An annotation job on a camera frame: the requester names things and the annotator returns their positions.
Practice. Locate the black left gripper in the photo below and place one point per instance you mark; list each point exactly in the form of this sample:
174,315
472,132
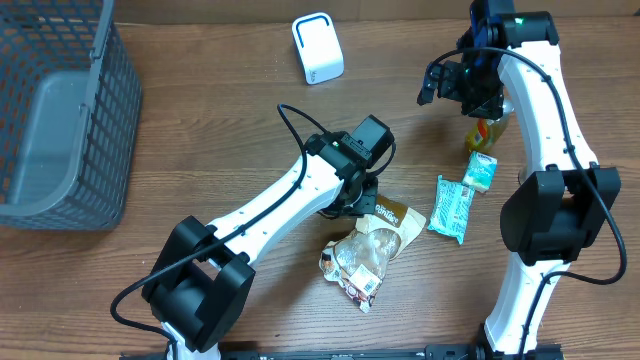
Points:
362,202

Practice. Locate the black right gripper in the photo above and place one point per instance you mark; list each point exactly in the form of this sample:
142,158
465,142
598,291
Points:
491,108

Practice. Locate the clear bottle with silver cap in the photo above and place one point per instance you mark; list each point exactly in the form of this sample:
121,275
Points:
486,132

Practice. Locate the brown snack packet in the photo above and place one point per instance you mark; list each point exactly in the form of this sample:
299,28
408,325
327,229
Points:
359,261

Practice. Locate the small Kleenex tissue pack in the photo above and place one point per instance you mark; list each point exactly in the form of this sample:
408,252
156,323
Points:
480,172

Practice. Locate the teal tissue pack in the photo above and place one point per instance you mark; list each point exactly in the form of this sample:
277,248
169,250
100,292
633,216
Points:
450,214

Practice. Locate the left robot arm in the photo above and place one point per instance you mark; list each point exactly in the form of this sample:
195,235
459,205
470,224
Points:
209,268

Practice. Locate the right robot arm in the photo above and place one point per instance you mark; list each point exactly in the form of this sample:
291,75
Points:
565,195

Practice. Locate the white barcode scanner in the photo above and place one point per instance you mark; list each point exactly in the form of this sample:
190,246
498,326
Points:
318,47

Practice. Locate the grey plastic mesh basket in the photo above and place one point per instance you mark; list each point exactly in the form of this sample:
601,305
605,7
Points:
70,108

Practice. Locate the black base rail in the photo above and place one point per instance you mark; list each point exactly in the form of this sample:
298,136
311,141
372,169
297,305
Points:
340,355

